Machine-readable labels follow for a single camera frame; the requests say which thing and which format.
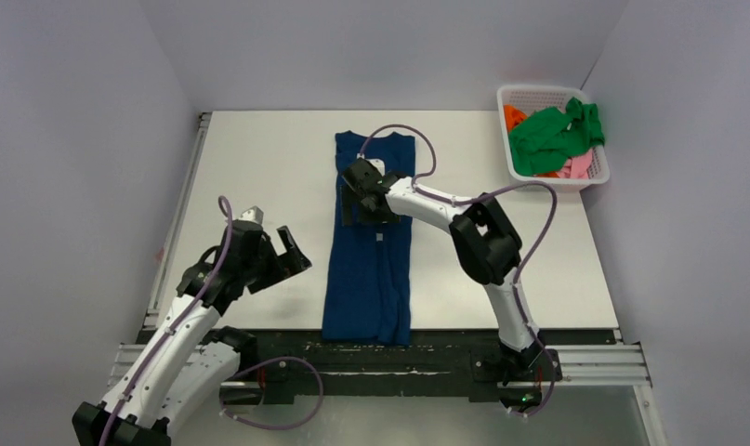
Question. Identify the orange t-shirt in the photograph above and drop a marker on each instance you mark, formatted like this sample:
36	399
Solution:
513	117

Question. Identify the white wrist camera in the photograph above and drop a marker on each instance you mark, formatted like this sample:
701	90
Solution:
253	215
378	164

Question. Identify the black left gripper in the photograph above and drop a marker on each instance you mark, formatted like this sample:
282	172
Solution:
274	258

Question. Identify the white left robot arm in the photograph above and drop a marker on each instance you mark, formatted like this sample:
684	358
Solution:
188	357

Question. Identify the green t-shirt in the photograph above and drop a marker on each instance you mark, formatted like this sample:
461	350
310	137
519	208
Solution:
546	139

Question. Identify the navy blue printed t-shirt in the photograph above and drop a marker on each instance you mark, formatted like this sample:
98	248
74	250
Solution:
368	290

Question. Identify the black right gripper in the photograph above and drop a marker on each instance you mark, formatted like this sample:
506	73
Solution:
362	193

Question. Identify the aluminium frame rail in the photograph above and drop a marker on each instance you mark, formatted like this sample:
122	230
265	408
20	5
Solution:
581	365

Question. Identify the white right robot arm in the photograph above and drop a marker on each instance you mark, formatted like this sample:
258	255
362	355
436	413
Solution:
486	244

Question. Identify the pink t-shirt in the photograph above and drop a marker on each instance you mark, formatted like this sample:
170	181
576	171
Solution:
577	167

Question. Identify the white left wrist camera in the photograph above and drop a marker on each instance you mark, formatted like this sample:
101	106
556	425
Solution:
253	215

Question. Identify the white plastic laundry basket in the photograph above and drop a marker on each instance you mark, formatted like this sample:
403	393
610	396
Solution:
532	98

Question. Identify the black mounting base rail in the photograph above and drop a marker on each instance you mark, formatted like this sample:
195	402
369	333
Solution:
438	364

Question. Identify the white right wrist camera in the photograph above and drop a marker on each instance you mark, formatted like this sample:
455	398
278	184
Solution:
378	164

